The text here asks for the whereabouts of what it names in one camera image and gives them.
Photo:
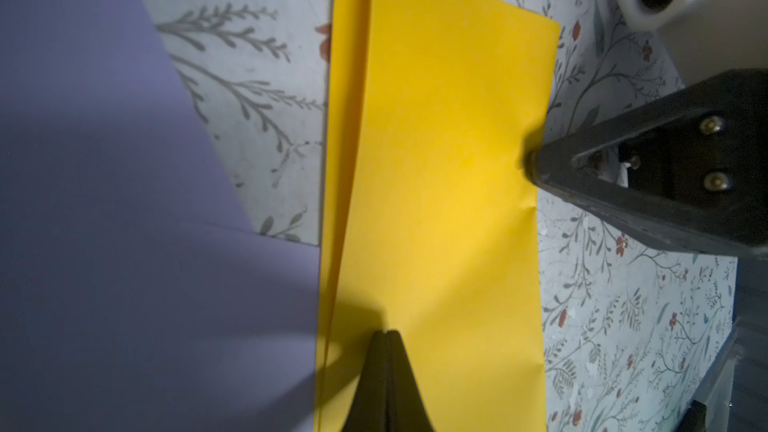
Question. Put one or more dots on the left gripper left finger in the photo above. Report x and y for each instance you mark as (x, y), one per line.
(368, 411)

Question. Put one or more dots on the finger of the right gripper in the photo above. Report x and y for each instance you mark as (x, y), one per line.
(685, 173)

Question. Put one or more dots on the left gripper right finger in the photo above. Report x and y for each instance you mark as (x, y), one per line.
(404, 407)

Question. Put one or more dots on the purple paper sheet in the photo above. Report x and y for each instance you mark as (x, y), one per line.
(135, 295)

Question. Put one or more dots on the yellow rectangular paper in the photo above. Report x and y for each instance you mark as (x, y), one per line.
(430, 220)

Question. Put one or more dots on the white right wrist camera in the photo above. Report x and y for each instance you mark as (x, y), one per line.
(704, 37)

